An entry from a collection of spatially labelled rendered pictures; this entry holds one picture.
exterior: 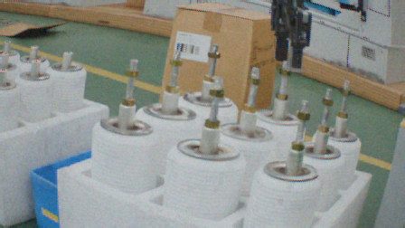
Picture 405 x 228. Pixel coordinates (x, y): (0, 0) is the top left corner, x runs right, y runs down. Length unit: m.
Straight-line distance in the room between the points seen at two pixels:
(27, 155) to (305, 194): 0.51
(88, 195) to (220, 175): 0.19
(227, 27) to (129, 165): 1.15
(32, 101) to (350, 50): 1.99
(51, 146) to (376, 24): 2.02
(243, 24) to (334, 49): 1.04
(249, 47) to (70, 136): 0.89
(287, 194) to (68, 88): 0.57
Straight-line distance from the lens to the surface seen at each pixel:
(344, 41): 3.02
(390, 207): 1.05
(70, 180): 0.99
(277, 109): 1.15
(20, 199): 1.19
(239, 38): 2.07
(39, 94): 1.23
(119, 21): 3.71
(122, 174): 0.97
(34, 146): 1.20
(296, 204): 0.88
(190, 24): 2.12
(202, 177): 0.91
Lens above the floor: 0.52
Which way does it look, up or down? 14 degrees down
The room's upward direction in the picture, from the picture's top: 8 degrees clockwise
